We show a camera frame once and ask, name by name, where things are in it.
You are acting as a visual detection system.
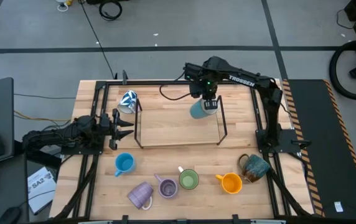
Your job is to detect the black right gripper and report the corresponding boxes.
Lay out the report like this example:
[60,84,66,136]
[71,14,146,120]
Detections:
[190,78,220,111]

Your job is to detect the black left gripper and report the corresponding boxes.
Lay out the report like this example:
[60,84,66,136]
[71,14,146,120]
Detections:
[99,108,135,151]

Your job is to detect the tall teal mug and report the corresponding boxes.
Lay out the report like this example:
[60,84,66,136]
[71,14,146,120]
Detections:
[189,98,220,120]

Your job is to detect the blue white patterned mug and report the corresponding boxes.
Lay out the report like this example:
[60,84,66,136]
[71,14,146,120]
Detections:
[117,90,142,115]

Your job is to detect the light blue mug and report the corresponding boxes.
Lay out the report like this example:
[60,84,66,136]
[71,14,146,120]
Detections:
[114,152,137,177]

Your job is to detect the lavender ribbed mug white handle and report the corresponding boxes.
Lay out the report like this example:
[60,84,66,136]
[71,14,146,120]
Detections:
[126,181,154,211]

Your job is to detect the purple ringed mug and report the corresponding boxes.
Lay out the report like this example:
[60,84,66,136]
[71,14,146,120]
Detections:
[154,173,179,199]

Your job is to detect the blue brown speckled mug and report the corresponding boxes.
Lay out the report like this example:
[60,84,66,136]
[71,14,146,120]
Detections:
[237,153,271,184]

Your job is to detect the green ribbed mug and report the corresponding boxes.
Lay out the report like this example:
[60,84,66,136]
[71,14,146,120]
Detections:
[177,166,200,190]

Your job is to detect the yellow mug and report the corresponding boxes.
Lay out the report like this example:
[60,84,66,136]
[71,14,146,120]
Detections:
[215,172,243,195]

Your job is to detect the white printed booklet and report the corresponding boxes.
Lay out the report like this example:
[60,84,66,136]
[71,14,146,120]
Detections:
[27,167,57,215]

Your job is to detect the black hazard striped mat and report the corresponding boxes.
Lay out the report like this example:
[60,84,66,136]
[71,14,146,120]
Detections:
[282,78,356,220]

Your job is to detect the black computer mouse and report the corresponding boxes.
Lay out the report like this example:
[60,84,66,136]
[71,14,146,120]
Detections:
[0,207,22,224]

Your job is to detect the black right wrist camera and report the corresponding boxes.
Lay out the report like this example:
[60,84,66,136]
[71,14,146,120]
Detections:
[184,63,205,82]

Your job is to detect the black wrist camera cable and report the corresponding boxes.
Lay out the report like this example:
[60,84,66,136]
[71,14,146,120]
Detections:
[159,73,197,101]

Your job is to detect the black frame wooden rack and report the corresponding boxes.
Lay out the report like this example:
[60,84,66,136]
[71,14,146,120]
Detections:
[133,95,228,149]

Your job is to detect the yellow floor cable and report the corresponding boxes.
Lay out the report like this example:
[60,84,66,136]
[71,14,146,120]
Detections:
[13,110,73,123]

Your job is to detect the long black floor cable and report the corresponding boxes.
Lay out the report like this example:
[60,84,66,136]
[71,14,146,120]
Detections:
[78,0,117,79]

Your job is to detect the coiled black cable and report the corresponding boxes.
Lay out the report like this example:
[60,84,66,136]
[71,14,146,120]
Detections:
[99,0,123,22]

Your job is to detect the black vacuum hose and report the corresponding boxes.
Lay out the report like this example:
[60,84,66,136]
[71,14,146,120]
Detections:
[329,40,356,101]

